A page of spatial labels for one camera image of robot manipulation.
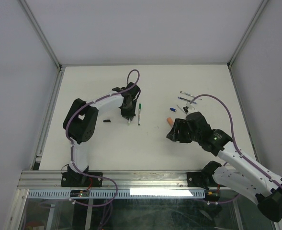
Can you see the aluminium frame post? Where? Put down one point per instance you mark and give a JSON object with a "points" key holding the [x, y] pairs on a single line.
{"points": [[255, 18], [39, 32]]}

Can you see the blue capped pen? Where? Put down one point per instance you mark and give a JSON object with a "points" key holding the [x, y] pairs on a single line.
{"points": [[186, 100]]}

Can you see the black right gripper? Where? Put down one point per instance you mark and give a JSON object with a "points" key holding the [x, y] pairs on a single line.
{"points": [[173, 135]]}

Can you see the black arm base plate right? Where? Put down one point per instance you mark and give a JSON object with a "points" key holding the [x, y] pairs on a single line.
{"points": [[195, 179]]}

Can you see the small circuit board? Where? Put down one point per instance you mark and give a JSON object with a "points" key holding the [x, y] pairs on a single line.
{"points": [[212, 196], [80, 193]]}

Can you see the small circuit board right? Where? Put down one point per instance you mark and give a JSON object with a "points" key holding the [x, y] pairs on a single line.
{"points": [[212, 196]]}

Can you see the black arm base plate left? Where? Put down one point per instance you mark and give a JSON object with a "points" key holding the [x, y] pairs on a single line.
{"points": [[73, 179]]}

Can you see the white slotted cable duct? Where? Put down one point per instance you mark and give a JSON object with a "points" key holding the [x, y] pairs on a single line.
{"points": [[141, 193]]}

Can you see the orange capped grey highlighter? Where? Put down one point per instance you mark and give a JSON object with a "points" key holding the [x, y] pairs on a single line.
{"points": [[170, 121]]}

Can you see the left aluminium frame post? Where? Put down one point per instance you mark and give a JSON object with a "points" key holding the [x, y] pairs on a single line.
{"points": [[39, 32]]}

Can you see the white pen green end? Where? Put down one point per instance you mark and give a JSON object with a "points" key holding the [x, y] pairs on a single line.
{"points": [[139, 114]]}

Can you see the right aluminium frame post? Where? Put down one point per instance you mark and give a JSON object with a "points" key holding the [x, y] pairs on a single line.
{"points": [[255, 18]]}

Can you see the small circuit board left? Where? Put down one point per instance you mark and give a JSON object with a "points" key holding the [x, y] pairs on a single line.
{"points": [[80, 193]]}

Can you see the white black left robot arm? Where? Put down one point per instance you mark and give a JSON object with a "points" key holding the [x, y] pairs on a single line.
{"points": [[81, 119]]}

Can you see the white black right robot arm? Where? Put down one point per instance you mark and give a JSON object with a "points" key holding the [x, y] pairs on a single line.
{"points": [[252, 180]]}

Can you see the aluminium table edge rail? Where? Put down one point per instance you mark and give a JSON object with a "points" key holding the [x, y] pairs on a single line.
{"points": [[50, 179]]}

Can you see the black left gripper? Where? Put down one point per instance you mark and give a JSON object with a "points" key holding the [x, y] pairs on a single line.
{"points": [[129, 115]]}

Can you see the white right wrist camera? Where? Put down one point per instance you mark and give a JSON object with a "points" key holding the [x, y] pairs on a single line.
{"points": [[188, 108]]}

